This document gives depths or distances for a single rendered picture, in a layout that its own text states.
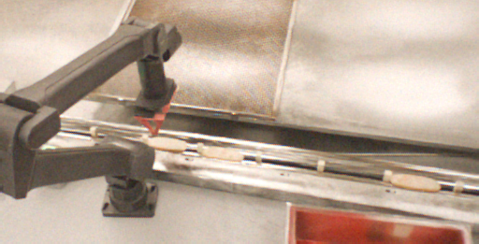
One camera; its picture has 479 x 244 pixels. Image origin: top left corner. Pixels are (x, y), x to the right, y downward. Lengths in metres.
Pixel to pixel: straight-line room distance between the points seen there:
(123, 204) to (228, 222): 0.23
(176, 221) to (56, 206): 0.28
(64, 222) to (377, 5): 1.02
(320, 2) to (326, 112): 0.40
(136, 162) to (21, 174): 0.32
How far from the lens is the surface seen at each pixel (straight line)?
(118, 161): 0.98
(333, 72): 1.32
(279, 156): 1.18
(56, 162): 0.81
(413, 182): 1.17
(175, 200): 1.14
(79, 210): 1.17
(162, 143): 1.20
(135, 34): 0.93
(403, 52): 1.39
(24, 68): 1.63
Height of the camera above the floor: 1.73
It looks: 42 degrees down
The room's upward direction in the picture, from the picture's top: 7 degrees counter-clockwise
